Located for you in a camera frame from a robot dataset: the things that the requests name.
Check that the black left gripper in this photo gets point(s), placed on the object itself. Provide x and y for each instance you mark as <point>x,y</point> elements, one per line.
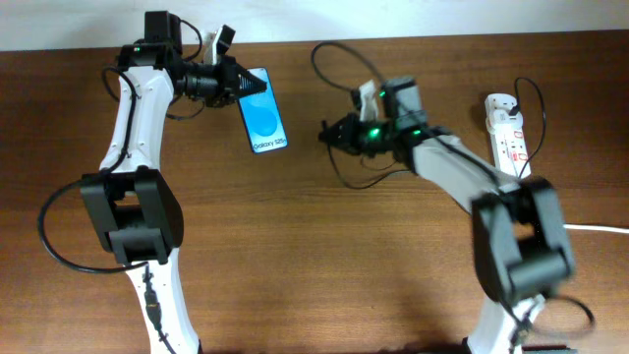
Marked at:
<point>230,73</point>

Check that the blue Galaxy smartphone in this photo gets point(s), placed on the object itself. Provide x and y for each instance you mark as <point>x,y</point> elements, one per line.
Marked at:
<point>261,117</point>

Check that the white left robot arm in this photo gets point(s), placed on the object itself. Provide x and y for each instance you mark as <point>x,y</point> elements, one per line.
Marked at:
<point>135,214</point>

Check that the white power strip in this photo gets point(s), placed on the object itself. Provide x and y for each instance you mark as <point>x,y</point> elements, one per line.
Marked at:
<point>509,149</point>

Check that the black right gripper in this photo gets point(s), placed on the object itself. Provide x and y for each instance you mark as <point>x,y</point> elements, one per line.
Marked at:
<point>345,133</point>

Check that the white USB charger adapter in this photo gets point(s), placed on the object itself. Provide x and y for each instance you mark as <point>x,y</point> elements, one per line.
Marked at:
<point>502,119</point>

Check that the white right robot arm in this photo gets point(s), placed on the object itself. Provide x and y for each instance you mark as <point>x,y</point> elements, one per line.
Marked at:
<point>522,252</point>

